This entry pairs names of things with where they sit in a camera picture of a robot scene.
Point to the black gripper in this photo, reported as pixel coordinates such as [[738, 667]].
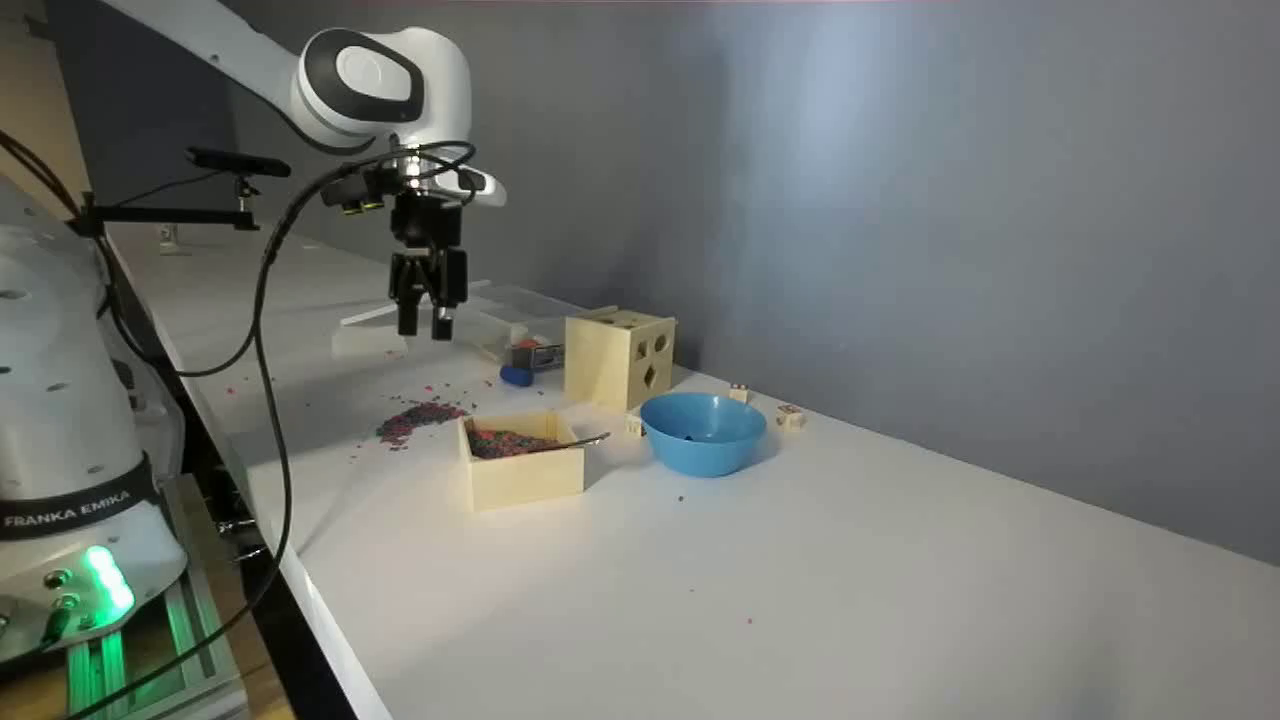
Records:
[[427, 224]]

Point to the blue block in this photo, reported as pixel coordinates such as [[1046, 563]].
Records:
[[516, 373]]

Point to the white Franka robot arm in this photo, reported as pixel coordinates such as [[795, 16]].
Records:
[[83, 403]]

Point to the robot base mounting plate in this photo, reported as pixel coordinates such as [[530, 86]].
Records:
[[145, 653]]

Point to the wooden shape-sorter cube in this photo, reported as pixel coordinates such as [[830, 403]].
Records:
[[617, 358]]

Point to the white plastic bin lid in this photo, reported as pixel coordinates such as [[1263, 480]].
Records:
[[383, 328]]

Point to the clear plastic bin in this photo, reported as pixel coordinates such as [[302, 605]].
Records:
[[514, 321]]

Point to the purple bead pile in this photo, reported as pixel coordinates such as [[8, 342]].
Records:
[[413, 421]]

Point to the open wooden box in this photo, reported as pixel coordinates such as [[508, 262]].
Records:
[[520, 462]]

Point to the blue bowl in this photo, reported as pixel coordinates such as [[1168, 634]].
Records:
[[701, 434]]

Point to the small wooden piece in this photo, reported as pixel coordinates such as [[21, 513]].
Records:
[[790, 418], [738, 395]]

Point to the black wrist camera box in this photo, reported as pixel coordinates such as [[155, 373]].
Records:
[[359, 188]]

